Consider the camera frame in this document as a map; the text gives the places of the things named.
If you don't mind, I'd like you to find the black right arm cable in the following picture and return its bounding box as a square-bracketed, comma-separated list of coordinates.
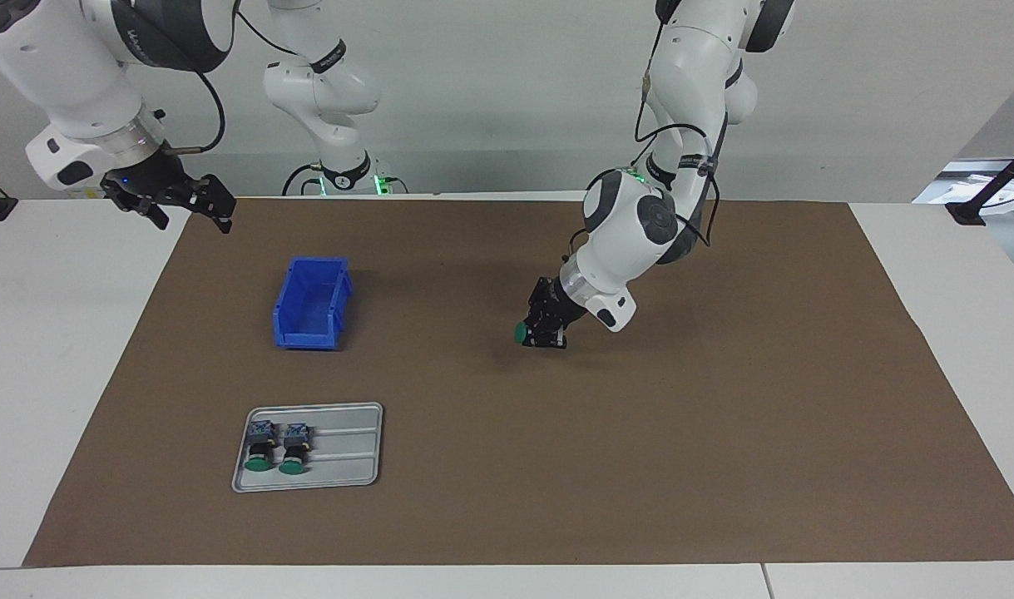
[161, 0, 301, 156]

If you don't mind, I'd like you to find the black stand with rod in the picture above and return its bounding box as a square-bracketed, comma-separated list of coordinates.
[945, 137, 1014, 226]

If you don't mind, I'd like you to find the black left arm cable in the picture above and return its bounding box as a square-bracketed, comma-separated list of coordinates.
[634, 71, 722, 249]

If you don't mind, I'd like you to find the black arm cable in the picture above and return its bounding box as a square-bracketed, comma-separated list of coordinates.
[161, 0, 301, 156]
[634, 71, 722, 249]

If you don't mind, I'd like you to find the brown table mat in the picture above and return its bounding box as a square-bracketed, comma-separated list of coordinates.
[22, 197, 1014, 567]

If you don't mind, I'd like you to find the blue plastic bin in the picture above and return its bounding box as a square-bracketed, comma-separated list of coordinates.
[273, 257, 354, 350]

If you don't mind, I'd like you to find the black right base cable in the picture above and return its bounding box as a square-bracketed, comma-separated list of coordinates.
[282, 162, 324, 197]

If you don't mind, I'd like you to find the grey metal tray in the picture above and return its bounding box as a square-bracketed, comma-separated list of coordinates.
[231, 403, 384, 493]

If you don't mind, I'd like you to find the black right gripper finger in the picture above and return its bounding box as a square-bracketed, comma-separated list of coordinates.
[129, 200, 171, 231]
[190, 173, 238, 235]

